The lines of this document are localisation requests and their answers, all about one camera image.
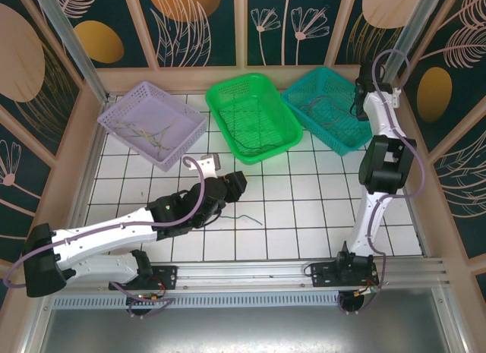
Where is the bundle of coloured wires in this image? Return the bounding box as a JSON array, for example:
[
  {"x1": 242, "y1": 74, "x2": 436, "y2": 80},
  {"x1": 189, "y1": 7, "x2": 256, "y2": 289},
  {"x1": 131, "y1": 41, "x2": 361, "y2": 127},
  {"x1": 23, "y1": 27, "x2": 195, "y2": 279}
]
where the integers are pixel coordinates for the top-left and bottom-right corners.
[{"x1": 220, "y1": 213, "x2": 264, "y2": 227}]

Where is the clear plastic tube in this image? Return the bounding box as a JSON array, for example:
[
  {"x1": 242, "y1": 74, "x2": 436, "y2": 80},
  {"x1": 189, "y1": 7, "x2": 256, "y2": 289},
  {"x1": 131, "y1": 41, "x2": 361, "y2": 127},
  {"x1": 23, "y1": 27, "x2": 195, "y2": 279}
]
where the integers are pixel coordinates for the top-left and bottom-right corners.
[{"x1": 374, "y1": 0, "x2": 453, "y2": 99}]

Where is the teal plastic basket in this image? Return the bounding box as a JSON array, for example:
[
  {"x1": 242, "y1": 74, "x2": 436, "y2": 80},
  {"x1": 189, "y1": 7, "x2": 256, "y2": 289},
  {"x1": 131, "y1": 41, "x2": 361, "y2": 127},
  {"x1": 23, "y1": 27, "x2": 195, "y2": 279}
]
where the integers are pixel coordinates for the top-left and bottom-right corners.
[{"x1": 279, "y1": 66, "x2": 374, "y2": 158}]

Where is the lilac plastic basket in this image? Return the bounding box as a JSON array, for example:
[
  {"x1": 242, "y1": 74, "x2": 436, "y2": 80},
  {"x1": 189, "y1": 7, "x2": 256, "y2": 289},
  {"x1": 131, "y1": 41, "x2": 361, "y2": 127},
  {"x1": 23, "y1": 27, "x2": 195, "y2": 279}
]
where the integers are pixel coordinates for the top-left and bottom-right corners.
[{"x1": 96, "y1": 80, "x2": 209, "y2": 173}]

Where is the small controller board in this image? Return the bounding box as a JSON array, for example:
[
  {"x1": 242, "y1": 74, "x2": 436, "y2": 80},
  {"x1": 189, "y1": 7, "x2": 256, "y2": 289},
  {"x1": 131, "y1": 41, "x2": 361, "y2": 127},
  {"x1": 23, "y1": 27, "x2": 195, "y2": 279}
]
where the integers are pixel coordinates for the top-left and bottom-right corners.
[
  {"x1": 125, "y1": 291, "x2": 169, "y2": 305},
  {"x1": 353, "y1": 284, "x2": 381, "y2": 298}
]

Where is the green plastic basket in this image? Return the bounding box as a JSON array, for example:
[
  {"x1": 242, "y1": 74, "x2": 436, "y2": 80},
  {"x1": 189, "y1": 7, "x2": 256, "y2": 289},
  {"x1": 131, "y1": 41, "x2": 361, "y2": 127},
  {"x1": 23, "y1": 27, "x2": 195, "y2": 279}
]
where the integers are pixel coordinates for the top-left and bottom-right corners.
[{"x1": 204, "y1": 72, "x2": 305, "y2": 168}]

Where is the grey metal sheet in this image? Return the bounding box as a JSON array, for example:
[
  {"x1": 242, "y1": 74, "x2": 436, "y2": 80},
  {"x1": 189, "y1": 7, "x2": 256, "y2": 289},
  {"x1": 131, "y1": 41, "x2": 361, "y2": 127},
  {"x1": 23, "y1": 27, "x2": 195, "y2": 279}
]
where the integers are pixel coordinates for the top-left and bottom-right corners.
[{"x1": 37, "y1": 309, "x2": 456, "y2": 353}]

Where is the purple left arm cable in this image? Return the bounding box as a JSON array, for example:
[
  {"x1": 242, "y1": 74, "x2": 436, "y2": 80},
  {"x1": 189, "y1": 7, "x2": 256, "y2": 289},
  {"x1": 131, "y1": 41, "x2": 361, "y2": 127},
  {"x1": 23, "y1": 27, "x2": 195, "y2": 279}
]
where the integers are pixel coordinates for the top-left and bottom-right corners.
[{"x1": 2, "y1": 156, "x2": 210, "y2": 319}]

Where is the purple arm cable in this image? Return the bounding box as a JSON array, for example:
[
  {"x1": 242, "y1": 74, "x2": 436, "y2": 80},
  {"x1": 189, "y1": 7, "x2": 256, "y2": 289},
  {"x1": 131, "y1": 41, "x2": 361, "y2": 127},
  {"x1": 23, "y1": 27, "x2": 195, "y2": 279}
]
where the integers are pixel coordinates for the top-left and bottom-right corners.
[
  {"x1": 336, "y1": 48, "x2": 426, "y2": 317},
  {"x1": 2, "y1": 156, "x2": 210, "y2": 319}
]

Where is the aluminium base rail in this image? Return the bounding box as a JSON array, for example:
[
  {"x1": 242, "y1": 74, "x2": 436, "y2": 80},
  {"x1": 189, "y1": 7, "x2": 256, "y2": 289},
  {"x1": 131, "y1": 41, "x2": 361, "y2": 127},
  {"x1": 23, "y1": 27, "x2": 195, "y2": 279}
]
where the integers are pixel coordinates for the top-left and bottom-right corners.
[{"x1": 62, "y1": 257, "x2": 455, "y2": 294}]

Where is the slotted grey cable duct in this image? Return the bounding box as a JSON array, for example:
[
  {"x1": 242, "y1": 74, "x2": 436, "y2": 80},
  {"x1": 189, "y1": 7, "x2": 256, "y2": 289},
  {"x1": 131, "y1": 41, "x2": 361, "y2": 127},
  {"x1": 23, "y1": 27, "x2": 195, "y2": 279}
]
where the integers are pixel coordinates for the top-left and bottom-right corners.
[{"x1": 51, "y1": 294, "x2": 341, "y2": 311}]

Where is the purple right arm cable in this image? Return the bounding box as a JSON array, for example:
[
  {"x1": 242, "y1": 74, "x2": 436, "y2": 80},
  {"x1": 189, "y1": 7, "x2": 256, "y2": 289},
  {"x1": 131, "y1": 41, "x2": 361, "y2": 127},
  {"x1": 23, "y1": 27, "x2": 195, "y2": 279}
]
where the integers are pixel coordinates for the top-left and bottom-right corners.
[{"x1": 336, "y1": 48, "x2": 426, "y2": 317}]

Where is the aluminium corner post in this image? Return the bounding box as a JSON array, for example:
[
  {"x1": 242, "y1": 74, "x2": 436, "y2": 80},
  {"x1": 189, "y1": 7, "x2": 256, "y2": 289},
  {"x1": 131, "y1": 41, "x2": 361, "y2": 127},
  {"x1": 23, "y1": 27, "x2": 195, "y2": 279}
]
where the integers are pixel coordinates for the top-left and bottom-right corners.
[{"x1": 30, "y1": 0, "x2": 112, "y2": 104}]

